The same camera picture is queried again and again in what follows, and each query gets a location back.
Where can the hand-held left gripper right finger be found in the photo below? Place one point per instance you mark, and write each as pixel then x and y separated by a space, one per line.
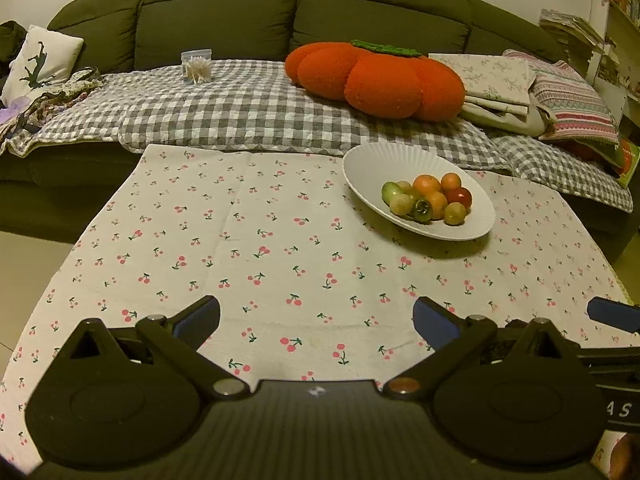
pixel 435 322

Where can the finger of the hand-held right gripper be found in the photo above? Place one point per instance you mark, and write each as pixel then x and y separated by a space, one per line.
pixel 612 312

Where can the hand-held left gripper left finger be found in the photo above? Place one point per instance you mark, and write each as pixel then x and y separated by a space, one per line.
pixel 197 317

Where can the small yellow-green tomato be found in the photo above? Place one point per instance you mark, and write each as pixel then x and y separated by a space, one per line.
pixel 455 213

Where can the green and red tomato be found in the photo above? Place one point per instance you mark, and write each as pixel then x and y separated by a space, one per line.
pixel 421 210

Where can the orange tangerine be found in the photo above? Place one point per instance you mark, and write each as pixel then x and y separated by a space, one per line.
pixel 426 185
pixel 438 203
pixel 450 180

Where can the large yellow-green tomato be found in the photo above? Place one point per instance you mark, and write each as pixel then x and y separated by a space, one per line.
pixel 401 205

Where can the tiny pale green tomato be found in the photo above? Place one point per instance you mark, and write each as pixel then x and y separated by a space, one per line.
pixel 412 194

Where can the white ribbed plate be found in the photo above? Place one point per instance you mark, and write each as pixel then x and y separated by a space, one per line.
pixel 380 165

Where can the cherry print tablecloth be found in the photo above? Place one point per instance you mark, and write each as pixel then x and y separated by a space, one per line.
pixel 250 240

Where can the green book with orange picture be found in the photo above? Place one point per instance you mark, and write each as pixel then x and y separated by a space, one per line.
pixel 627 162

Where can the small grey checked blanket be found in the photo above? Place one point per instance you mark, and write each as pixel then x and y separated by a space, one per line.
pixel 550 170

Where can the striped patterned blanket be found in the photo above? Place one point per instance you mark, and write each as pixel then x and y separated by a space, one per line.
pixel 575 105

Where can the large grey checked blanket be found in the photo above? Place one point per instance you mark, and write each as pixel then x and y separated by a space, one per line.
pixel 240 105

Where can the orange persimmon cushion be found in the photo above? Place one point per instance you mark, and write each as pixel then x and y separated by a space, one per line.
pixel 390 80

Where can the folded floral cloth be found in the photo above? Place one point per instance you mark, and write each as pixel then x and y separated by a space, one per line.
pixel 495 80

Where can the clear cotton swab box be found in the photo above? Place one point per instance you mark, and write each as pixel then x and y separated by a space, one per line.
pixel 196 67

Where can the floral quilt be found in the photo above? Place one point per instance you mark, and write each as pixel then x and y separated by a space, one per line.
pixel 45 102

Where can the stack of papers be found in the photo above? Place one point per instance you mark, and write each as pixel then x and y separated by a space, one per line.
pixel 570 25

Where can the white pillow with dark print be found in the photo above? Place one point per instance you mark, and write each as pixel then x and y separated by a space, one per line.
pixel 42 62

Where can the olive green sofa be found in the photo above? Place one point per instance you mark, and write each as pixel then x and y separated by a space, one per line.
pixel 225 5

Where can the dark cloth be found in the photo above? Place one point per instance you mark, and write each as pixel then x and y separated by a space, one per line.
pixel 9 42

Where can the wall bookshelf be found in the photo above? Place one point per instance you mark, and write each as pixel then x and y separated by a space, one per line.
pixel 622 20

